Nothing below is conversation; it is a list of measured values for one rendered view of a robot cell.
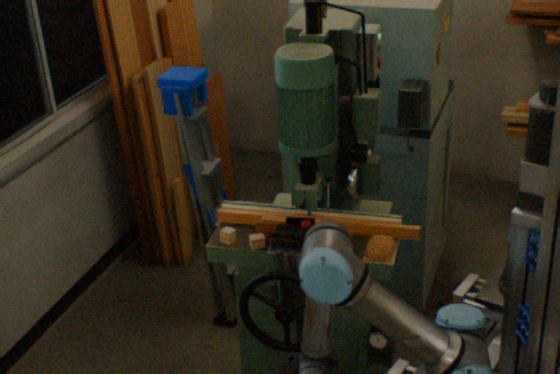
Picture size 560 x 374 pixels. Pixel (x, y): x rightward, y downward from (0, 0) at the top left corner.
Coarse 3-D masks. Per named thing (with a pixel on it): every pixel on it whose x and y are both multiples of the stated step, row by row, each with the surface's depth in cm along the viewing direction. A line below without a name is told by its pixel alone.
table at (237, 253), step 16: (224, 224) 271; (240, 224) 270; (240, 240) 261; (352, 240) 258; (400, 240) 261; (208, 256) 261; (224, 256) 259; (240, 256) 258; (256, 256) 256; (384, 272) 247
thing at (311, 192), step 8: (320, 176) 262; (312, 184) 257; (320, 184) 259; (296, 192) 255; (304, 192) 254; (312, 192) 254; (320, 192) 260; (296, 200) 256; (312, 200) 255; (304, 208) 257; (312, 208) 256
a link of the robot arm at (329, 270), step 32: (320, 256) 173; (352, 256) 178; (320, 288) 175; (352, 288) 174; (384, 288) 181; (384, 320) 180; (416, 320) 182; (416, 352) 184; (448, 352) 183; (480, 352) 188
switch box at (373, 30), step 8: (368, 24) 267; (376, 24) 266; (360, 32) 260; (368, 32) 259; (376, 32) 260; (360, 40) 260; (368, 40) 260; (376, 40) 260; (360, 48) 262; (368, 48) 261; (376, 48) 261; (360, 56) 263; (368, 56) 262; (376, 56) 263; (360, 64) 264; (368, 64) 263; (376, 64) 264; (368, 72) 265; (376, 72) 266; (368, 80) 266
